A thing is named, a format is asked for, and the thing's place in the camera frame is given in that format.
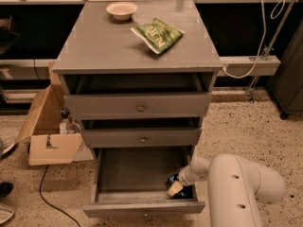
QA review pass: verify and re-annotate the grey bottom drawer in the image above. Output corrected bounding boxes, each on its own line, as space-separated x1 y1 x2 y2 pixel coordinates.
83 147 205 218

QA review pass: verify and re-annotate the green chip bag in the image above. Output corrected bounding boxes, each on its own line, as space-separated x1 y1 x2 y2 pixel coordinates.
131 18 185 55

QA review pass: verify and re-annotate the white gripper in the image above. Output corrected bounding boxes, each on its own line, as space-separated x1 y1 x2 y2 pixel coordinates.
168 166 198 197

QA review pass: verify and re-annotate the black floor cable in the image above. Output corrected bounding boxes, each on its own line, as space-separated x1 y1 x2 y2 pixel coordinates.
39 165 81 227

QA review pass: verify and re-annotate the open cardboard box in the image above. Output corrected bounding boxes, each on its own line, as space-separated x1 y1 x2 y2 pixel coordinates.
15 62 82 166

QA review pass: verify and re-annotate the grey middle drawer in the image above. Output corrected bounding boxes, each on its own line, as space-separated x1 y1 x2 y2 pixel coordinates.
81 117 202 148

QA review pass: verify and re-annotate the grey top drawer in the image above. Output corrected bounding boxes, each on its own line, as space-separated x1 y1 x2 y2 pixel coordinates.
61 73 211 120

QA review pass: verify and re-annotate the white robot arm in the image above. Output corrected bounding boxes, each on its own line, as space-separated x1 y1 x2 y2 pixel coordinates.
168 153 286 227

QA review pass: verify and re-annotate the dark grey side cabinet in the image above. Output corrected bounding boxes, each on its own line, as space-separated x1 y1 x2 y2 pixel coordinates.
269 20 303 120

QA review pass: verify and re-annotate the white paper bowl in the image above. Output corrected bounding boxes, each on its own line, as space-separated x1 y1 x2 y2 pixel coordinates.
106 2 137 21

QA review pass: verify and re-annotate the grey wooden drawer cabinet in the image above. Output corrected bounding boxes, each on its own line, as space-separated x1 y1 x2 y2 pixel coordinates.
51 0 223 153

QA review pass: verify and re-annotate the black shoe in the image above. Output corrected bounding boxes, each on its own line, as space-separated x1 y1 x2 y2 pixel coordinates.
0 182 13 198

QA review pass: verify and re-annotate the metal tripod pole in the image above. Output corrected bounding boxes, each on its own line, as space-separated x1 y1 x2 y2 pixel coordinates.
244 0 297 103

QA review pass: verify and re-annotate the white hanging cable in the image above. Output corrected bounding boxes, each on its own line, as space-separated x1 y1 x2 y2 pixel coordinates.
222 0 286 79

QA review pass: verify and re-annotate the grey drawer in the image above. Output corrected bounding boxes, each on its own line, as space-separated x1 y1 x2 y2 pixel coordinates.
81 117 202 148
61 73 211 120
83 147 205 218

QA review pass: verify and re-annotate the blue pepsi can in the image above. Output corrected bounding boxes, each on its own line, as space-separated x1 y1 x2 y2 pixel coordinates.
167 174 192 199

